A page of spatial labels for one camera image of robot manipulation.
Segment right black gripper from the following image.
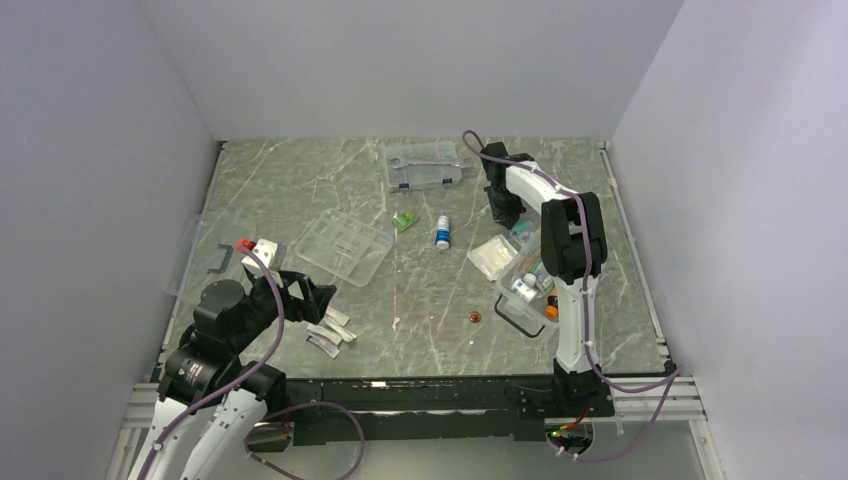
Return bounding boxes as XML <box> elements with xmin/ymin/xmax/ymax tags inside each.
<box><xmin>485</xmin><ymin>187</ymin><xmax>526</xmax><ymax>231</ymax></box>

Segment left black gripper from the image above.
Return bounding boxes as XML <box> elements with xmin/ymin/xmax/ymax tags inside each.
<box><xmin>229</xmin><ymin>267</ymin><xmax>335</xmax><ymax>352</ymax></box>

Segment teal carded blister pack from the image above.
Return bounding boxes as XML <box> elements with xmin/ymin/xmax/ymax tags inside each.
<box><xmin>509</xmin><ymin>220</ymin><xmax>537</xmax><ymax>247</ymax></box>

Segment small white pill bottle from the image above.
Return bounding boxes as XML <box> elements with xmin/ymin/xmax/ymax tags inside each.
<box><xmin>510</xmin><ymin>273</ymin><xmax>538</xmax><ymax>303</ymax></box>

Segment brown bottle orange cap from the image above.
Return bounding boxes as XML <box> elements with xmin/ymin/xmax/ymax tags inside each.
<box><xmin>543</xmin><ymin>295</ymin><xmax>559</xmax><ymax>322</ymax></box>

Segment teal striped packet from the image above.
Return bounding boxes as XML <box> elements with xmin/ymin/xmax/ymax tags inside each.
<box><xmin>525</xmin><ymin>254</ymin><xmax>554</xmax><ymax>295</ymax></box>

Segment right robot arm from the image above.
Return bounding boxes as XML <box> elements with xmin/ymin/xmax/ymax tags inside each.
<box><xmin>478</xmin><ymin>142</ymin><xmax>608</xmax><ymax>374</ymax></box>

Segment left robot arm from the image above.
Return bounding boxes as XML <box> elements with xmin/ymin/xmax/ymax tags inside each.
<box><xmin>129</xmin><ymin>271</ymin><xmax>337</xmax><ymax>479</ymax></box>

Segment white sachet top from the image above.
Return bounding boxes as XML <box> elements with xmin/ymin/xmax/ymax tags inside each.
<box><xmin>325</xmin><ymin>306</ymin><xmax>350</xmax><ymax>327</ymax></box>

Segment white gauze pad packet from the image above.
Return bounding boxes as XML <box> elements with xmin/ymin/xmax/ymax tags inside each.
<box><xmin>466</xmin><ymin>234</ymin><xmax>518</xmax><ymax>281</ymax></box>

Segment blue printed sachet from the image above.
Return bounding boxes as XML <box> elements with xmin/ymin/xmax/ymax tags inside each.
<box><xmin>306</xmin><ymin>334</ymin><xmax>340</xmax><ymax>359</ymax></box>

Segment clear divided organizer tray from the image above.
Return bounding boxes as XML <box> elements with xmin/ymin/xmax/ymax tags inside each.
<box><xmin>295</xmin><ymin>209</ymin><xmax>394</xmax><ymax>287</ymax></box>

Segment white bottle blue label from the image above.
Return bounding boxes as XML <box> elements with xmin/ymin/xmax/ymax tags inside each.
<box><xmin>435</xmin><ymin>214</ymin><xmax>451</xmax><ymax>250</ymax></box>

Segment clear first aid box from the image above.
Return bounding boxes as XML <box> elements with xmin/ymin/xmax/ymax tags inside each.
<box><xmin>494</xmin><ymin>230</ymin><xmax>582</xmax><ymax>341</ymax></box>

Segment small green box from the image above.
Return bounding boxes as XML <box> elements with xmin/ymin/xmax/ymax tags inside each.
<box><xmin>392</xmin><ymin>211</ymin><xmax>418</xmax><ymax>232</ymax></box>

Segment clear screw box blue latches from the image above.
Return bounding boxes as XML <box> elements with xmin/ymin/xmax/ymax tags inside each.
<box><xmin>380</xmin><ymin>141</ymin><xmax>466</xmax><ymax>192</ymax></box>

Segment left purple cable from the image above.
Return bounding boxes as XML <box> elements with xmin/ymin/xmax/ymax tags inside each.
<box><xmin>135</xmin><ymin>245</ymin><xmax>367</xmax><ymax>480</ymax></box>

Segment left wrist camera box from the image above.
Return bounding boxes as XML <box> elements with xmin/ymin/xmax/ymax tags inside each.
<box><xmin>237</xmin><ymin>238</ymin><xmax>286</xmax><ymax>276</ymax></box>

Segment black base frame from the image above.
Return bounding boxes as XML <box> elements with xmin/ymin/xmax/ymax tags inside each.
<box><xmin>244</xmin><ymin>367</ymin><xmax>615</xmax><ymax>446</ymax></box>

